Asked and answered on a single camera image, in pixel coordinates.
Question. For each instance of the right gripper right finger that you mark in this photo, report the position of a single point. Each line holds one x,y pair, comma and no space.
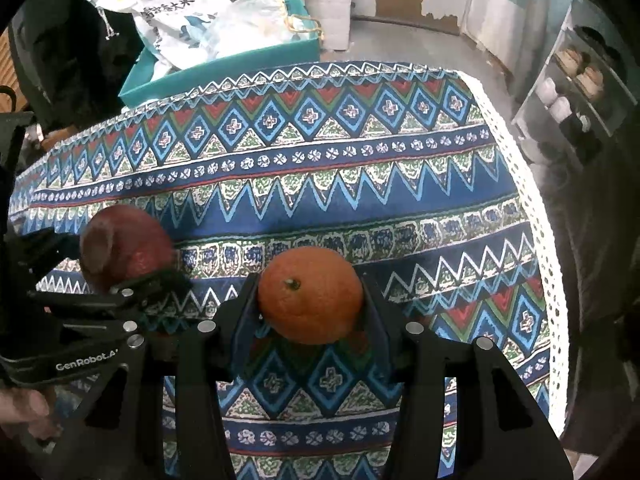
501,431

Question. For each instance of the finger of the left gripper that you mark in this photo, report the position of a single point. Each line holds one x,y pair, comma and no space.
153,287

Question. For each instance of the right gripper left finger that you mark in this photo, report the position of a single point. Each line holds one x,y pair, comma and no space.
116,432

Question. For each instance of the small tangerine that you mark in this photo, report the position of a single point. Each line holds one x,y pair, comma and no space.
310,295

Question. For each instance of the person's left hand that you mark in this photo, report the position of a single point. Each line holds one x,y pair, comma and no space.
30,407

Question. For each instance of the red apple back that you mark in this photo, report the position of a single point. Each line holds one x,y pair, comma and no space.
120,243

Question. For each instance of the teal storage box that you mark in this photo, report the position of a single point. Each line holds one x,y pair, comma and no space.
139,88

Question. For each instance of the black hanging coat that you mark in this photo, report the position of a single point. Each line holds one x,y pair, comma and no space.
71,62

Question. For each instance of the white rice bag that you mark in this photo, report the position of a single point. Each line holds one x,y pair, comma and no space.
178,32

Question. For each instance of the blue patterned tablecloth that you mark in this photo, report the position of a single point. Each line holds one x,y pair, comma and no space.
407,171

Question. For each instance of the clear plastic bag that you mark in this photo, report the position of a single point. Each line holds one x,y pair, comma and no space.
250,25

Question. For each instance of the grey shoe rack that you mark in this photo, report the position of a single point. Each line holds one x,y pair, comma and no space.
586,88

